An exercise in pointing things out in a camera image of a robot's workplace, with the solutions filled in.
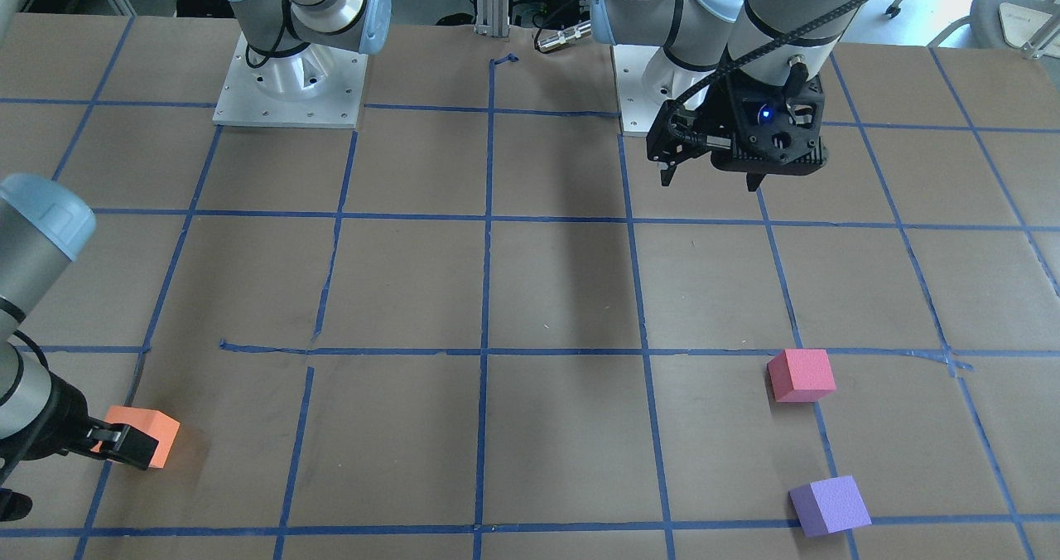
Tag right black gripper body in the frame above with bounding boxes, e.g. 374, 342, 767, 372
23, 375, 104, 461

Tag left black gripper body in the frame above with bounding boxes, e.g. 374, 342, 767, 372
647, 70, 829, 177

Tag orange foam block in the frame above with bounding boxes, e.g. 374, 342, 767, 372
91, 405, 181, 470

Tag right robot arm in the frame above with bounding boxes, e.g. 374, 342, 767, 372
1, 0, 393, 471

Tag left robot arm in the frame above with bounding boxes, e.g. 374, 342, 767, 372
590, 0, 870, 191

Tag red foam block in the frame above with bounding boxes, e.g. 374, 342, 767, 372
766, 349, 837, 403

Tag purple foam block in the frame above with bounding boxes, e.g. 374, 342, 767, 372
788, 476, 872, 537

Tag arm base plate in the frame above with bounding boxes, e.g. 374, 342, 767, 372
212, 36, 370, 129
612, 43, 701, 137

